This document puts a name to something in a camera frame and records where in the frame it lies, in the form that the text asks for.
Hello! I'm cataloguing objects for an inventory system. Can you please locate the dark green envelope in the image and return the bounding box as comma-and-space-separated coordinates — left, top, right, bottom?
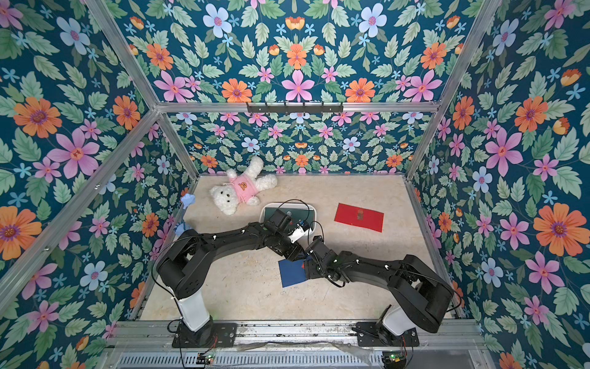
263, 207, 315, 227

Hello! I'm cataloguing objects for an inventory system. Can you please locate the navy blue envelope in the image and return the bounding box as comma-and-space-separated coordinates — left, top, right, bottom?
278, 259, 309, 288

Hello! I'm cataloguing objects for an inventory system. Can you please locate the white plastic storage box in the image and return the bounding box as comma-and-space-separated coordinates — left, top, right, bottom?
260, 201, 317, 229

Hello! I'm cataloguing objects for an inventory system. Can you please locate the red envelope gold sticker back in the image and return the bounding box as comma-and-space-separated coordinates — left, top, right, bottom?
334, 204, 384, 232

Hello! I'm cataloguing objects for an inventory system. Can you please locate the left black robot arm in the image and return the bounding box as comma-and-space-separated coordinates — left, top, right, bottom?
156, 210, 305, 301

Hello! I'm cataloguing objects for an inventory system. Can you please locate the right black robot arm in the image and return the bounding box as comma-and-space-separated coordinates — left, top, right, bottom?
304, 236, 455, 336

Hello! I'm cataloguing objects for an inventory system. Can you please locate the white teddy bear pink shirt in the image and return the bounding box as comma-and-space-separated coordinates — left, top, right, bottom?
210, 156, 278, 216

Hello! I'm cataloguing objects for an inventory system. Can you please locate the small green circuit board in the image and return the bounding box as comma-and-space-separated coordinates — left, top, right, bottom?
382, 351, 408, 369

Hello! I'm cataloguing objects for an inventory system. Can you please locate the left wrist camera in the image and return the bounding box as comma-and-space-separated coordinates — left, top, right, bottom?
288, 221, 310, 244

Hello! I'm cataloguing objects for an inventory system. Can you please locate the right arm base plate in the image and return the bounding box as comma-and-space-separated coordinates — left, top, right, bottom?
351, 321, 419, 347

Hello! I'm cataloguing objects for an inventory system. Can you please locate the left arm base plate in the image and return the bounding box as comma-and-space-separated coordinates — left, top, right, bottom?
172, 321, 238, 349

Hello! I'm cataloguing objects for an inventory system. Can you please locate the black hook rail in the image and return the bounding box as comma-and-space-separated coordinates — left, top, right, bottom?
246, 102, 344, 115

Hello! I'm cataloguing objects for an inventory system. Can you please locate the aluminium front rail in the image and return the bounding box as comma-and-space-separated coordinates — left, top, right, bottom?
107, 319, 486, 351

